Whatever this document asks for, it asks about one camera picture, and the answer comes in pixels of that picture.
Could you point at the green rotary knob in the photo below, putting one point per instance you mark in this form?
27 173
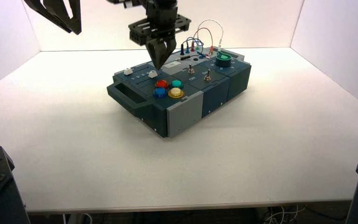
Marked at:
223 60

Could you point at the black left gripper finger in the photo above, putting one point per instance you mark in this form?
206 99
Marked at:
76 15
54 15

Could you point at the red round push button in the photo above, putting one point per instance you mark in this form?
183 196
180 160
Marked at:
162 83

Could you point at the white rectangular label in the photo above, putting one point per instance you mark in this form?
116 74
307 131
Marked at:
171 65

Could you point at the teal round push button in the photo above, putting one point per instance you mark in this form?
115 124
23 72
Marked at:
176 84

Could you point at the small metal toggle switch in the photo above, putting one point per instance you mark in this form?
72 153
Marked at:
191 70

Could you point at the white slider knob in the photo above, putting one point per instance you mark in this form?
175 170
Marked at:
152 74
128 71

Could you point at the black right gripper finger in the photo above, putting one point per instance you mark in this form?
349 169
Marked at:
169 49
155 52

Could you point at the black banana plug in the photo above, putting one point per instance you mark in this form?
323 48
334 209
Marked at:
182 49

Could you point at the blue round push button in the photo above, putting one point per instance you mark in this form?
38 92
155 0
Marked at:
160 92

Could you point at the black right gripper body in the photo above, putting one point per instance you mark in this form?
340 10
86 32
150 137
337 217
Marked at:
162 24

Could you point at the large metal toggle switch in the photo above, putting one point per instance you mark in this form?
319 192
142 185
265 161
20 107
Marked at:
207 76

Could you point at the dark blue grey control box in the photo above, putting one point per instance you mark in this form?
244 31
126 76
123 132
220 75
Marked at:
185 111

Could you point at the yellow round push button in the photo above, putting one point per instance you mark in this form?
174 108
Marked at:
176 92

